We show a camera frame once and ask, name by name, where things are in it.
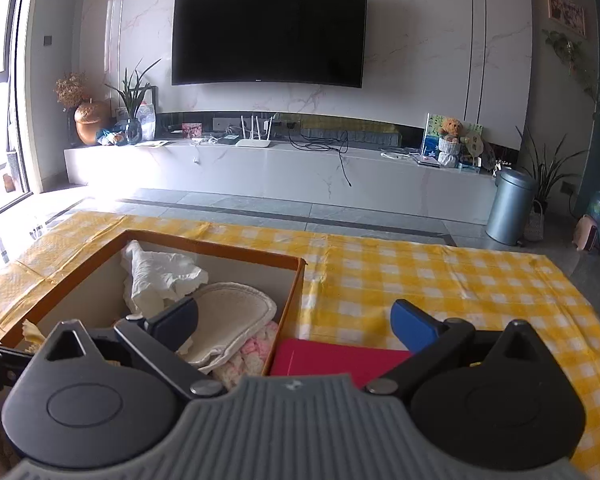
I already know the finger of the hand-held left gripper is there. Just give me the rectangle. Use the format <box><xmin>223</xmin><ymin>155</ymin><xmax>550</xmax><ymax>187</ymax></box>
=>
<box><xmin>0</xmin><ymin>332</ymin><xmax>36</xmax><ymax>396</ymax></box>

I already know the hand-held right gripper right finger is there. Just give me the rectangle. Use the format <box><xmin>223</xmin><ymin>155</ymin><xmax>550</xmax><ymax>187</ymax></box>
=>
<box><xmin>364</xmin><ymin>299</ymin><xmax>557</xmax><ymax>397</ymax></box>

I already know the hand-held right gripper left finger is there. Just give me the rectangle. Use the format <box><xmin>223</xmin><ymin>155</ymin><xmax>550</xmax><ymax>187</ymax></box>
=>
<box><xmin>44</xmin><ymin>296</ymin><xmax>227</xmax><ymax>402</ymax></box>

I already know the yellow snack bag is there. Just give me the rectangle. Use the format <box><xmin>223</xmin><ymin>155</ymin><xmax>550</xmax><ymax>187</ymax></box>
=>
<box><xmin>22</xmin><ymin>318</ymin><xmax>48</xmax><ymax>346</ymax></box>

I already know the white tissue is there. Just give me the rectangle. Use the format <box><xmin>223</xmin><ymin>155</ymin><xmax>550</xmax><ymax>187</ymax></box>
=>
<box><xmin>121</xmin><ymin>240</ymin><xmax>210</xmax><ymax>314</ymax></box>

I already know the beige terry cloth mitt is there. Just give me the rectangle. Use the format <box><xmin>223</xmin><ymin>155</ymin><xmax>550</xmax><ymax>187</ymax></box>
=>
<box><xmin>180</xmin><ymin>281</ymin><xmax>280</xmax><ymax>367</ymax></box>

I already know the pink fluffy cloth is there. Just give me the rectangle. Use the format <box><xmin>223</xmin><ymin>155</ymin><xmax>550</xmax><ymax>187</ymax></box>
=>
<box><xmin>212</xmin><ymin>324</ymin><xmax>281</xmax><ymax>377</ymax></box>

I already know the yellow checked tablecloth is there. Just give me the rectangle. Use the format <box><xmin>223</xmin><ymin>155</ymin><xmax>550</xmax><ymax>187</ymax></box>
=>
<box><xmin>0</xmin><ymin>210</ymin><xmax>600</xmax><ymax>476</ymax></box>

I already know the red flat box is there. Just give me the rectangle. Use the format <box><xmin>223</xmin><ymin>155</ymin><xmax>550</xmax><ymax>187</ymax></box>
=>
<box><xmin>269</xmin><ymin>338</ymin><xmax>415</xmax><ymax>390</ymax></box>

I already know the grey metal trash bin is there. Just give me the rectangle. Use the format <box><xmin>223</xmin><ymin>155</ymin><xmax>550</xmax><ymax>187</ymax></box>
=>
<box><xmin>485</xmin><ymin>169</ymin><xmax>537</xmax><ymax>247</ymax></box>

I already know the white marble TV bench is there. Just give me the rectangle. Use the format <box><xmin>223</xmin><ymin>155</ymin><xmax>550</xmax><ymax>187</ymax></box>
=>
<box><xmin>63</xmin><ymin>137</ymin><xmax>499</xmax><ymax>227</ymax></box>

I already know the teddy bear in white wrap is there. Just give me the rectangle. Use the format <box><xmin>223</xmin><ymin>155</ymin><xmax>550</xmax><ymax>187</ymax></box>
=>
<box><xmin>437</xmin><ymin>117</ymin><xmax>466</xmax><ymax>169</ymax></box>

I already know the long-leaf potted plant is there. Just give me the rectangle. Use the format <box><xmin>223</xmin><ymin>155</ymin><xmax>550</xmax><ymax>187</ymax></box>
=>
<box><xmin>515</xmin><ymin>125</ymin><xmax>589</xmax><ymax>242</ymax></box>

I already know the small pink heater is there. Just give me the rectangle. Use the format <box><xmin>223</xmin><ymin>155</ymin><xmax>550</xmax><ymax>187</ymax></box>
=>
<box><xmin>573</xmin><ymin>214</ymin><xmax>600</xmax><ymax>252</ymax></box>

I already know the white router with antennas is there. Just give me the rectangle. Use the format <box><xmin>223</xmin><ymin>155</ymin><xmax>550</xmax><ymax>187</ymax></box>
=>
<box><xmin>235</xmin><ymin>115</ymin><xmax>274</xmax><ymax>149</ymax></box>

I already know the white plastic bag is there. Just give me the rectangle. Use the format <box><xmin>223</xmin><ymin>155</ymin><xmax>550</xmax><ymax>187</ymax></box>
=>
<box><xmin>137</xmin><ymin>102</ymin><xmax>157</xmax><ymax>141</ymax></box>

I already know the green plant in glass vase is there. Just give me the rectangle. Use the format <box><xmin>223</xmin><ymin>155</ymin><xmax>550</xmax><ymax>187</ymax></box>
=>
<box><xmin>105</xmin><ymin>58</ymin><xmax>162</xmax><ymax>145</ymax></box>

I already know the copper acorn-shaped jar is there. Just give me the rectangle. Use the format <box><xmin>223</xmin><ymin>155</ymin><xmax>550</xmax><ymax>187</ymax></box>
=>
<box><xmin>73</xmin><ymin>99</ymin><xmax>112</xmax><ymax>147</ymax></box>

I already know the dried flower bunch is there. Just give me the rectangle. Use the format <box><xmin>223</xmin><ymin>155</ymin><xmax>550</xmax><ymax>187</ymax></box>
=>
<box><xmin>54</xmin><ymin>72</ymin><xmax>89</xmax><ymax>111</ymax></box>

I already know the black television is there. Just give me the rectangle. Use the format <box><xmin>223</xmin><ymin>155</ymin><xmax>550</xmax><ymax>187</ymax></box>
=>
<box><xmin>171</xmin><ymin>0</ymin><xmax>369</xmax><ymax>89</ymax></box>

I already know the hanging vine plant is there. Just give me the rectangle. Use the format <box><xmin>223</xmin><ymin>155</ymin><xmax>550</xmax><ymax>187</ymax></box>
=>
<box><xmin>542</xmin><ymin>29</ymin><xmax>600</xmax><ymax>137</ymax></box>

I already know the white cable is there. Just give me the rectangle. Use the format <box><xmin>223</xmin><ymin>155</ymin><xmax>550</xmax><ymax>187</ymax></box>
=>
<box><xmin>192</xmin><ymin>136</ymin><xmax>222</xmax><ymax>165</ymax></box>

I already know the black cable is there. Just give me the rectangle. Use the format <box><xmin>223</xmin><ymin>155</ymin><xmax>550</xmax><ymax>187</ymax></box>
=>
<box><xmin>287</xmin><ymin>127</ymin><xmax>354</xmax><ymax>189</ymax></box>

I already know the pink framed wall picture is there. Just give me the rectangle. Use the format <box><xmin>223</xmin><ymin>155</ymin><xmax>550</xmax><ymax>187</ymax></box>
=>
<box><xmin>545</xmin><ymin>0</ymin><xmax>587</xmax><ymax>39</ymax></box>

